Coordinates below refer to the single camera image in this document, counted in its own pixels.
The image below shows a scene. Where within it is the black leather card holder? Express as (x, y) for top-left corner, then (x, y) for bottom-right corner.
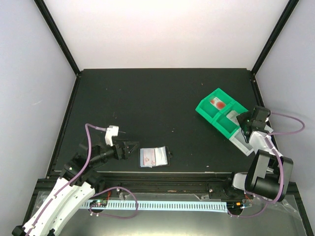
(139, 146), (173, 168)

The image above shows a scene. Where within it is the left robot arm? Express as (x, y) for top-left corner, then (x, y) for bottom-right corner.
(12, 142), (139, 236)

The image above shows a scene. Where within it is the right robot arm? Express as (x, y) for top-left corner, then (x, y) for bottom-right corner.
(223, 106), (293, 203)

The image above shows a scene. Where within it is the white pink card in bin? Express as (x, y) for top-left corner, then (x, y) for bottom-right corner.
(226, 110), (239, 122)

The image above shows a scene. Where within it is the red dotted card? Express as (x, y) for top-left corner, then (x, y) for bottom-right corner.
(210, 97), (226, 111)

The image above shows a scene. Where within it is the clear plastic bin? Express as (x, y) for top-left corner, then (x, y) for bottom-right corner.
(229, 122), (273, 156)

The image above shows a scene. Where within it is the green divided bin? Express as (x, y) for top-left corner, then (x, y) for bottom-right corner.
(195, 88), (248, 139)

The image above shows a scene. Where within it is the small circuit board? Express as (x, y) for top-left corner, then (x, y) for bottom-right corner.
(90, 200), (107, 207)

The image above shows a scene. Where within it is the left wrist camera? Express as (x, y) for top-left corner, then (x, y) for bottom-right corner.
(105, 125), (119, 147)

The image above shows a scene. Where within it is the black aluminium rail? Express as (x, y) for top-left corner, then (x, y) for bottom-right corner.
(101, 172), (231, 194)

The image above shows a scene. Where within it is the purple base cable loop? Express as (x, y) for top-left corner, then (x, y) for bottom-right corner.
(89, 183), (140, 218)

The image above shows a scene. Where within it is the white slotted cable duct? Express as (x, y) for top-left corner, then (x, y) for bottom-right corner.
(80, 200), (227, 213)

